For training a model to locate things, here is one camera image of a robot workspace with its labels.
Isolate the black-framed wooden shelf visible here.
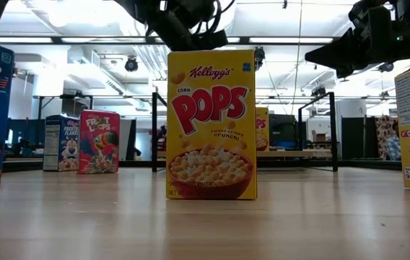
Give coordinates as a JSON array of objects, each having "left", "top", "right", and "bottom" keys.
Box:
[{"left": 150, "top": 91, "right": 339, "bottom": 173}]

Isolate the brown cardboard box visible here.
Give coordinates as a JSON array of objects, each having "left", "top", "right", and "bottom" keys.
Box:
[{"left": 311, "top": 129, "right": 331, "bottom": 144}]

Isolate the black equipment rack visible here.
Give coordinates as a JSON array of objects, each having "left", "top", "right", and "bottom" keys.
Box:
[{"left": 38, "top": 94, "right": 95, "bottom": 118}]

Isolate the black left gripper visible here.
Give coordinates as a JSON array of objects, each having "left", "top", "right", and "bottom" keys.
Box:
[{"left": 116, "top": 0, "right": 230, "bottom": 51}]

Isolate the black metal table frame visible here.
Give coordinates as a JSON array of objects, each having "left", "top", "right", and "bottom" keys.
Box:
[{"left": 1, "top": 158, "right": 404, "bottom": 173}]

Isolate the black partition panel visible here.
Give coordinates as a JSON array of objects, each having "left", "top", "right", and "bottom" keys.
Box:
[{"left": 341, "top": 116, "right": 375, "bottom": 160}]

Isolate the black overhead light bar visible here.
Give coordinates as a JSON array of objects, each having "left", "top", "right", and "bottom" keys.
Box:
[{"left": 0, "top": 35, "right": 340, "bottom": 46}]

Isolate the dark blue partition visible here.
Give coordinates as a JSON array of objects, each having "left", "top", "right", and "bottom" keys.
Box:
[{"left": 4, "top": 118, "right": 46, "bottom": 160}]

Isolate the black computer monitor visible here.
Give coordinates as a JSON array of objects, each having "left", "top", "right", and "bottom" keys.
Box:
[{"left": 269, "top": 114, "right": 299, "bottom": 150}]

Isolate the red Froot Loops cereal box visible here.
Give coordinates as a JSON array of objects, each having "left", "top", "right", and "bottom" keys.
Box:
[{"left": 77, "top": 110, "right": 121, "bottom": 175}]

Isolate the brown patterned cloth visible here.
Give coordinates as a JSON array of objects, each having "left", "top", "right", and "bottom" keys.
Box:
[{"left": 374, "top": 115, "right": 401, "bottom": 162}]

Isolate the person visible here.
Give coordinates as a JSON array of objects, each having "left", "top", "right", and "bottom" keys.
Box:
[{"left": 385, "top": 134, "right": 403, "bottom": 162}]

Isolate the white board panel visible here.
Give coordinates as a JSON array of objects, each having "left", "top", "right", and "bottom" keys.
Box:
[{"left": 119, "top": 118, "right": 128, "bottom": 161}]

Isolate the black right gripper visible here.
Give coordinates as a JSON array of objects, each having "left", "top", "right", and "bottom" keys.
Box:
[{"left": 305, "top": 3, "right": 399, "bottom": 79}]

